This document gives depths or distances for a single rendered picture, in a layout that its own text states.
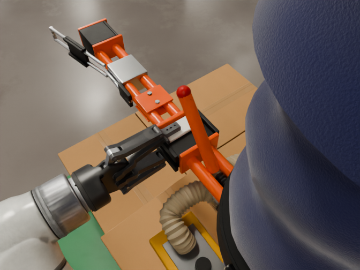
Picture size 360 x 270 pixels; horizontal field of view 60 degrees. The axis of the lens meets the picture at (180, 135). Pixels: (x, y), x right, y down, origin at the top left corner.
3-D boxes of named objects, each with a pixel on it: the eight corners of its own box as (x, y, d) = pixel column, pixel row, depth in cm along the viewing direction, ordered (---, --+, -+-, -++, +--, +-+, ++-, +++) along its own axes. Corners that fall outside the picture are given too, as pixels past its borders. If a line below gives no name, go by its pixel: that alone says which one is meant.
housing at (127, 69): (150, 85, 69) (149, 70, 66) (124, 98, 67) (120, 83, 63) (134, 68, 73) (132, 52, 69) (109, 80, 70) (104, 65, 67)
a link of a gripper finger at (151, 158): (118, 184, 52) (118, 189, 53) (171, 158, 58) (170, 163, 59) (106, 167, 54) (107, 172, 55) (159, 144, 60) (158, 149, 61)
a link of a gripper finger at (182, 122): (158, 133, 56) (158, 130, 55) (189, 115, 58) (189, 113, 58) (167, 144, 54) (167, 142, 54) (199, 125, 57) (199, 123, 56)
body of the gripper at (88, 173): (62, 165, 49) (113, 137, 52) (76, 188, 56) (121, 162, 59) (83, 201, 46) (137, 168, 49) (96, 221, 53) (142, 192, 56)
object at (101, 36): (125, 52, 75) (122, 35, 71) (98, 64, 73) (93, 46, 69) (109, 35, 79) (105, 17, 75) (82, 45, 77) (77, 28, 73)
